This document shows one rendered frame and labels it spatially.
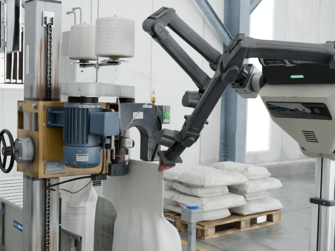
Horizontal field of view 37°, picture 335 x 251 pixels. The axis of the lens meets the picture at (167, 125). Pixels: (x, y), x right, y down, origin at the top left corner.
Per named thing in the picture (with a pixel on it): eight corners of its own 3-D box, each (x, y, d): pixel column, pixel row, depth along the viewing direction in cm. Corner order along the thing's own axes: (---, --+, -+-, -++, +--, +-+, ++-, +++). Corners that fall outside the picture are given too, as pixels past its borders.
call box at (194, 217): (203, 220, 239) (204, 208, 238) (191, 222, 234) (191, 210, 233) (193, 217, 245) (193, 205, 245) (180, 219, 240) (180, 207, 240)
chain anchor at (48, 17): (56, 27, 204) (56, 11, 204) (45, 25, 201) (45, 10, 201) (53, 27, 207) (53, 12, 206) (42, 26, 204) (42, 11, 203)
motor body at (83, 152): (108, 168, 197) (109, 104, 195) (73, 170, 187) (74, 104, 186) (89, 163, 208) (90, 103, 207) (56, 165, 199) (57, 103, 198)
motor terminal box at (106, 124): (119, 141, 195) (120, 112, 195) (105, 143, 186) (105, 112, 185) (101, 139, 199) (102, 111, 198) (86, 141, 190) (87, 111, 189)
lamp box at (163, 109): (170, 124, 240) (170, 105, 239) (162, 124, 237) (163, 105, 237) (160, 123, 246) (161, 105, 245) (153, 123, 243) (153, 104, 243)
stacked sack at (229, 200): (249, 207, 522) (249, 193, 521) (203, 215, 479) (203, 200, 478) (219, 200, 554) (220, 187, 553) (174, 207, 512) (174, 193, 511)
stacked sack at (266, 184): (285, 190, 558) (286, 178, 557) (244, 196, 517) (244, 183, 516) (256, 185, 593) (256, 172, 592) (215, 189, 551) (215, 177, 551)
